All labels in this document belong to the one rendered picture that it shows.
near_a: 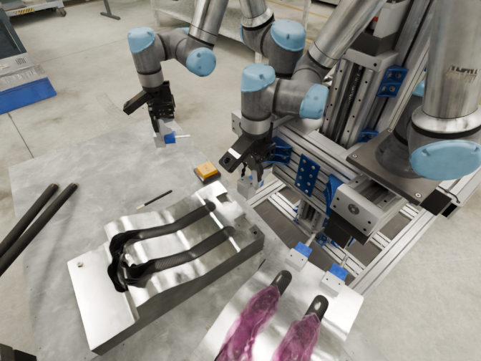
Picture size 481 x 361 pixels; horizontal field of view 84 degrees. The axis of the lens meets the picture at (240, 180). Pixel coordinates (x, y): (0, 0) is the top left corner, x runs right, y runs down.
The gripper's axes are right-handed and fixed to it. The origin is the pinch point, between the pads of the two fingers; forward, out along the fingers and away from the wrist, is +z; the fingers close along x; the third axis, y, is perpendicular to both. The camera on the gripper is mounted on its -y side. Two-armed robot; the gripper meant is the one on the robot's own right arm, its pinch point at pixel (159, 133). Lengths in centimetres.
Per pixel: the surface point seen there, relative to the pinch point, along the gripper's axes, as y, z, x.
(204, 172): 15.1, 11.3, -10.8
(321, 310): 44, 10, -64
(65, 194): -33.7, 10.8, -16.7
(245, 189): 28.2, 0.3, -30.4
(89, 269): -17, 9, -47
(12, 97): -183, 83, 188
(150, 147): -8.3, 15.0, 10.9
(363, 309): 94, 95, -44
